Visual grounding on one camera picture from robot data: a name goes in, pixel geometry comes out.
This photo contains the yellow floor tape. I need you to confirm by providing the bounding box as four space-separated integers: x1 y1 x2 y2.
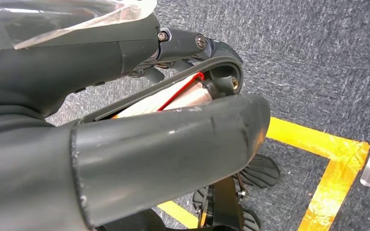
158 117 370 231

